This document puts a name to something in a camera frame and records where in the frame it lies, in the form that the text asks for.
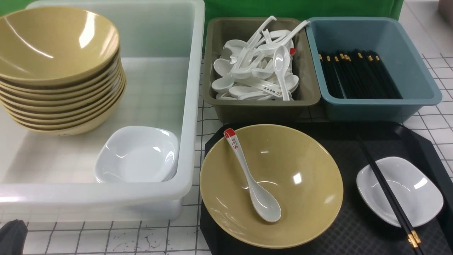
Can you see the tan noodle bowl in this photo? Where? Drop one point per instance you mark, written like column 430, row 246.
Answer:
column 297, row 170

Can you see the white red-tipped soup spoon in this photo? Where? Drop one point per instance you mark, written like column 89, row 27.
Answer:
column 263, row 201

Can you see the white square sauce dish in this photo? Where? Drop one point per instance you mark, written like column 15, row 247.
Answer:
column 420, row 199

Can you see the pile of white spoons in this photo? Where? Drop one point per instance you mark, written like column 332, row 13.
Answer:
column 254, row 58

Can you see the white spoon on pile top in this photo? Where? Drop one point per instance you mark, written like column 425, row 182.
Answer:
column 281, row 61

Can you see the olive plastic spoon bin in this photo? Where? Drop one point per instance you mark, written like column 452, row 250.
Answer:
column 307, row 94

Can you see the stacked white square dishes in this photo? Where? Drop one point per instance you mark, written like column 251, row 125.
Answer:
column 138, row 154

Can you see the bundle of black chopsticks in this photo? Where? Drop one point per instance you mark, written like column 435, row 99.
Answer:
column 357, row 74

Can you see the black textured serving tray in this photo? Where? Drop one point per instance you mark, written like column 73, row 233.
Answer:
column 357, row 230

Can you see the stack of tan bowls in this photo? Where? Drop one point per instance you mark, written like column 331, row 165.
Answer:
column 61, row 71

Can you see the large white plastic tub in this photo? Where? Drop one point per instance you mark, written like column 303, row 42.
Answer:
column 47, row 178

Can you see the blue plastic chopstick bin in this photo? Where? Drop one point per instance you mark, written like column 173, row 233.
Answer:
column 401, row 58

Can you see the black object at corner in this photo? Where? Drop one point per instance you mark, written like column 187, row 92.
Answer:
column 12, row 237

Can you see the white spoon with printed handle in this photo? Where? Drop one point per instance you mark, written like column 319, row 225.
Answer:
column 265, row 86

